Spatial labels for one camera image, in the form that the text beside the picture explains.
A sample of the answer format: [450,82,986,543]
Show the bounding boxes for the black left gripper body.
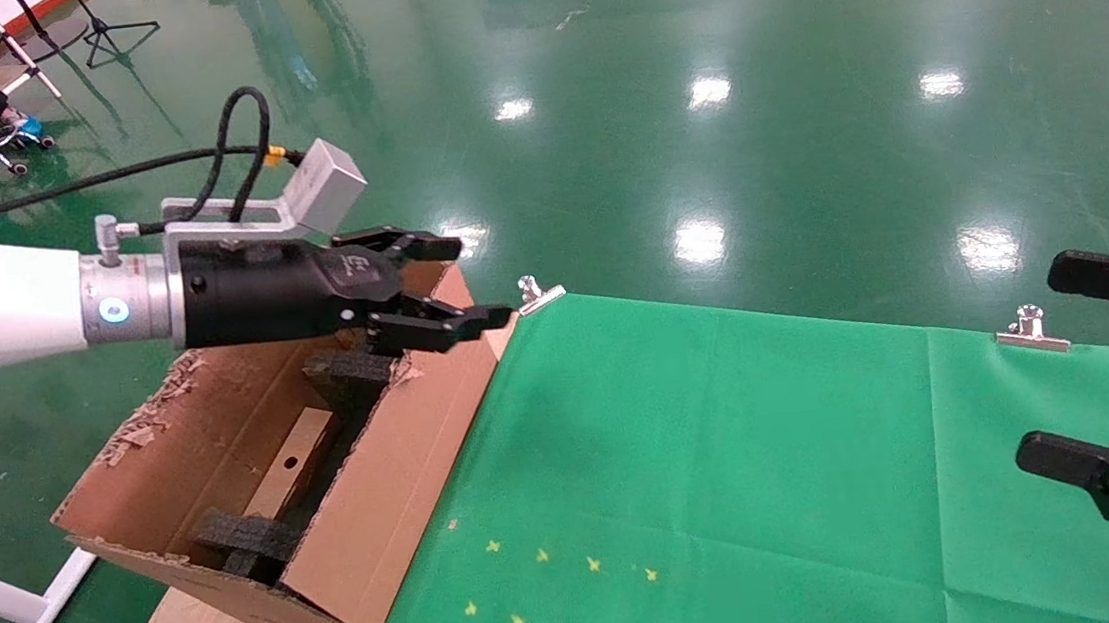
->
[169,221,412,353]

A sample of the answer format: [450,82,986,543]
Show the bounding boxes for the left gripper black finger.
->
[332,219,466,273]
[358,283,518,361]

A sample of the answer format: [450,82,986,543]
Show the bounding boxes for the small brown cardboard box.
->
[234,403,351,525]

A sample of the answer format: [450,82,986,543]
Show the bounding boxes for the large open cardboard carton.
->
[31,255,546,623]

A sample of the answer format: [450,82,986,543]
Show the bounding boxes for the silver binder clip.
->
[994,302,1074,359]
[513,272,571,318]

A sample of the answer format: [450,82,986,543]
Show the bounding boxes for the green table cloth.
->
[346,246,1109,623]

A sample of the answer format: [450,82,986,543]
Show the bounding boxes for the black tripod stand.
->
[71,0,164,71]

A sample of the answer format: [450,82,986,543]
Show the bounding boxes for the silver light stand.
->
[0,0,65,105]

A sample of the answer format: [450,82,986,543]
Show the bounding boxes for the black round-base stand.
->
[15,0,91,60]

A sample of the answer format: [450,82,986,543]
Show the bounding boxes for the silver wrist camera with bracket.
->
[154,135,373,254]

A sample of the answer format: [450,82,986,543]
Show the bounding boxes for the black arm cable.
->
[0,81,311,246]

